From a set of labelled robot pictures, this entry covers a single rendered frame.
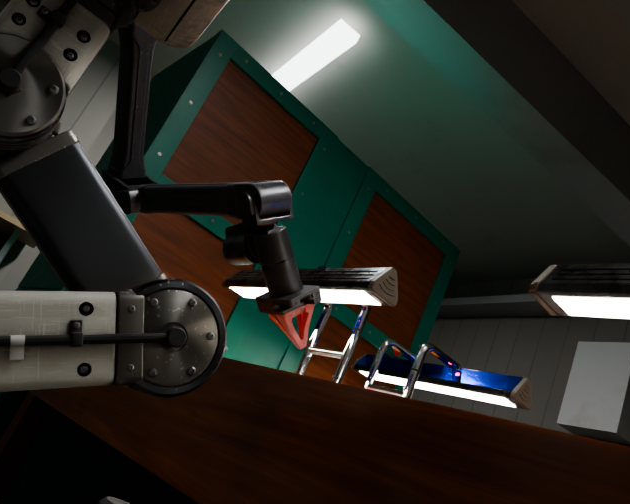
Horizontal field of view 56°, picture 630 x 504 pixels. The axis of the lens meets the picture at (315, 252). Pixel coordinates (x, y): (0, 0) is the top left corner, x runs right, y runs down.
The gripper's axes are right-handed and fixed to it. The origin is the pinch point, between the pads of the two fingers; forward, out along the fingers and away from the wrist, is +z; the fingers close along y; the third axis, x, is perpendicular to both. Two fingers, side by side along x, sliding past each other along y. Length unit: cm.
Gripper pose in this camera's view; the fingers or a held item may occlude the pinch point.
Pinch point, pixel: (301, 343)
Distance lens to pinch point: 100.1
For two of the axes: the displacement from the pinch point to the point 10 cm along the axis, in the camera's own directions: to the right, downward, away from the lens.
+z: 2.6, 9.5, 1.8
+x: -7.4, 3.1, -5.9
